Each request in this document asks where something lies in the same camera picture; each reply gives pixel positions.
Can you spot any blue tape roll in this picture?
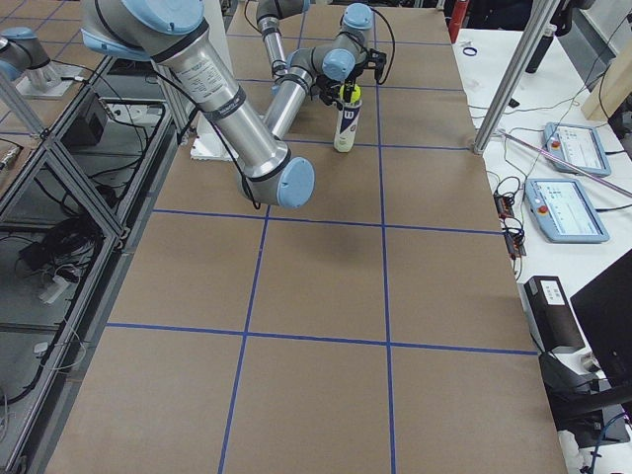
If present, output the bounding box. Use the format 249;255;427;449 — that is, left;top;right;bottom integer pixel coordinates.
462;46;478;56

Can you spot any white blue tennis ball can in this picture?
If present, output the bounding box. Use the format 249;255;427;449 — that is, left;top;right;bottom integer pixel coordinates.
334;99;362;153

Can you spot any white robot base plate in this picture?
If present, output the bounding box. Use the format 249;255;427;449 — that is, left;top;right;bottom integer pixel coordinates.
191;114;238;162

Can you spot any black box white label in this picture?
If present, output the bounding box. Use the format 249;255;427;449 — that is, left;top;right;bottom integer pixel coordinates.
523;276;586;354

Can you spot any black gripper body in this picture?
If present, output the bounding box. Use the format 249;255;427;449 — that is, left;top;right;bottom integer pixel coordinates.
353;48;386;82
316;75;355;105

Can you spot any yellow Wilson tennis ball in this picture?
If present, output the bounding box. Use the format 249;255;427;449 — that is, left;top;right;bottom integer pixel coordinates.
339;83;361;104

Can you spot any aluminium frame post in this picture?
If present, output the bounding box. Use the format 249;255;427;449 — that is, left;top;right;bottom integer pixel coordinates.
472;0;559;155

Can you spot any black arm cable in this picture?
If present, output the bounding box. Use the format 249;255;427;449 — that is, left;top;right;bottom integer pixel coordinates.
364;6;397;86

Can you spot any blue teach pendant near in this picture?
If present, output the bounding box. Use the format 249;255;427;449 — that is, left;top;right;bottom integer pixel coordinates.
524;178;609;244

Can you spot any blue teach pendant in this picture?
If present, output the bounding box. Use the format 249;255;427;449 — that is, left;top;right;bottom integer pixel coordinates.
524;178;609;244
543;122;611;178

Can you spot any small electronics board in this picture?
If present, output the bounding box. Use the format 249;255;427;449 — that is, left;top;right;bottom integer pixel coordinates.
493;193;514;219

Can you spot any red cylinder tube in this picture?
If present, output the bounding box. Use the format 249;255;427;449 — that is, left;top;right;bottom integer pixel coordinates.
448;0;469;43

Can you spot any black computer monitor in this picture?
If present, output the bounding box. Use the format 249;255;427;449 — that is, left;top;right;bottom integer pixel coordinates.
570;249;632;391

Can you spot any blue teach pendant far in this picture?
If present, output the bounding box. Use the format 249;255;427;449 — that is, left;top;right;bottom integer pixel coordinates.
543;122;611;178

